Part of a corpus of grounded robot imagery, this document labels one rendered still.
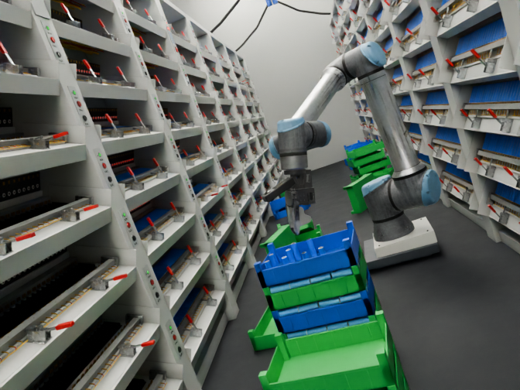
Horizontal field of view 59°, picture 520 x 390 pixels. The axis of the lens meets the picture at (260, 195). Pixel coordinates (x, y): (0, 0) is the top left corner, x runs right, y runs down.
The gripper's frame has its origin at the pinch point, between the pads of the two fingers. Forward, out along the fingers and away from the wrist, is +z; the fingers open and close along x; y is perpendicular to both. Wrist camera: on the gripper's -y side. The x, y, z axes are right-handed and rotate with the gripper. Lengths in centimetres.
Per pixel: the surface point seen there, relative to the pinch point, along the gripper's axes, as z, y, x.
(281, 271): 9.8, -9.2, -12.8
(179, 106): -60, -21, 128
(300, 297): 18.0, -4.3, -14.2
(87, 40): -70, -60, 25
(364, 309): 22.1, 12.2, -22.8
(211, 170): -21, -6, 127
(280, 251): 7.7, -3.4, 6.3
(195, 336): 37, -34, 21
